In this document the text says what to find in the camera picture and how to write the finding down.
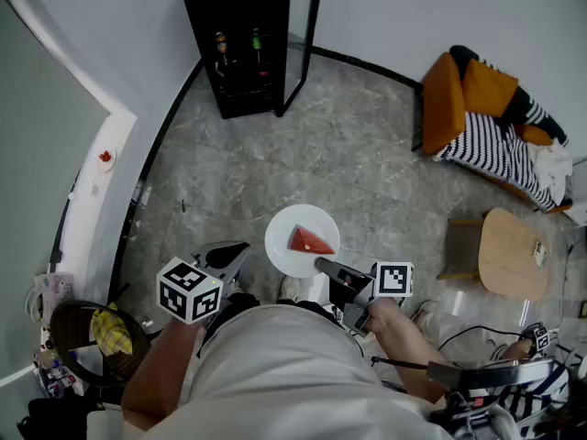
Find person's white shoe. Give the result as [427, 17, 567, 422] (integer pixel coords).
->
[277, 275, 304, 302]
[411, 299, 455, 338]

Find black-and-white striped blanket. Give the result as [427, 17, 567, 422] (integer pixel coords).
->
[433, 45, 570, 213]

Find black floor cable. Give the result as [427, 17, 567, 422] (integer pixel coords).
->
[437, 325, 524, 352]

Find small printed packet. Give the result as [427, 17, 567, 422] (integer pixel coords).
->
[531, 239, 548, 270]

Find white windowsill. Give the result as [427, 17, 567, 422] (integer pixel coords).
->
[40, 110, 138, 292]

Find large white plate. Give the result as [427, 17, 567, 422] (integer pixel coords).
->
[264, 203, 341, 279]

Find orange-label drink bottle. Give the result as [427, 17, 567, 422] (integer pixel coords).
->
[214, 30, 230, 66]

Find person's white shirt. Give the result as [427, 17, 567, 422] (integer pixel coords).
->
[86, 302, 460, 440]

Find crumpled white cloth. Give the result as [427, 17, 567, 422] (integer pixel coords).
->
[531, 142, 574, 205]

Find black bag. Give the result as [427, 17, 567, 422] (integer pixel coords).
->
[17, 395, 100, 440]

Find wooden frame stool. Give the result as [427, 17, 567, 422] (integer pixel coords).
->
[437, 217, 485, 283]

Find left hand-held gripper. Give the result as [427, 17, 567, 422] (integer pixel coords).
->
[156, 240, 251, 325]

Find red watermelon slice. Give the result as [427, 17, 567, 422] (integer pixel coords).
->
[287, 225, 337, 256]

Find cluster of small bottles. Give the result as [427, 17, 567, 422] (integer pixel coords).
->
[32, 344, 78, 399]

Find yellow checked cloth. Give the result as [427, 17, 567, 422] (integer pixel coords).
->
[90, 302, 134, 357]

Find person's black shorts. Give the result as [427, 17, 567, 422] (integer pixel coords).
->
[199, 292, 363, 357]

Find grey roller blind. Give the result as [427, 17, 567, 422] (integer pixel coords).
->
[0, 0, 111, 384]

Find black equipment pack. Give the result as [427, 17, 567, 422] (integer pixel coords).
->
[370, 356, 557, 440]

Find orange armchair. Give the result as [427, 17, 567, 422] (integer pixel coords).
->
[411, 46, 574, 215]

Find person's right hand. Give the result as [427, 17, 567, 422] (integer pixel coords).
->
[365, 296, 407, 336]

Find small orange cushion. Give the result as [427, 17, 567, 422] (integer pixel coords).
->
[513, 124, 555, 148]

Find large orange cushion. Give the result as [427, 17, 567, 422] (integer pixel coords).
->
[461, 57, 519, 118]

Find pink printed bag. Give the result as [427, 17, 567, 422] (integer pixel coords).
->
[34, 271, 75, 323]

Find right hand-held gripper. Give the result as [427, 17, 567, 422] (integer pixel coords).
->
[314, 257, 414, 338]

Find person's right forearm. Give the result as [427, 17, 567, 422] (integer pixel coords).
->
[380, 312, 455, 405]

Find small wooden table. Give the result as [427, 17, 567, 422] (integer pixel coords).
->
[478, 207, 551, 302]

